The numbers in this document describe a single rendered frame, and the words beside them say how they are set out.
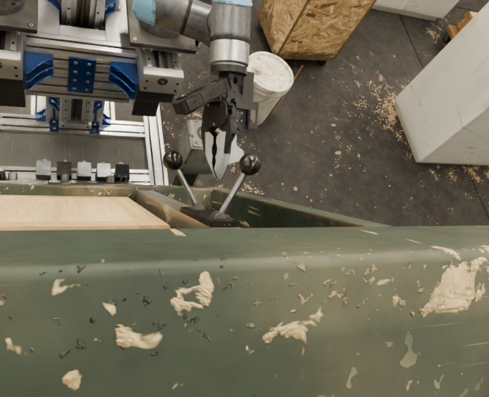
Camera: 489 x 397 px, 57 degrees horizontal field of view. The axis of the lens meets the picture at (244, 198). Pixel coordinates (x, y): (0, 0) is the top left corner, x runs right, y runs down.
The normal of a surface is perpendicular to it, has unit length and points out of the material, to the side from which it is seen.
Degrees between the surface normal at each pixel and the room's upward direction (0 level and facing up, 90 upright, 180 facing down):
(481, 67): 90
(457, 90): 90
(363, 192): 0
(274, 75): 0
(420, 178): 0
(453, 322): 33
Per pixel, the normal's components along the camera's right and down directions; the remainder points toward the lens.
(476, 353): 0.37, 0.10
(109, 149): 0.34, -0.45
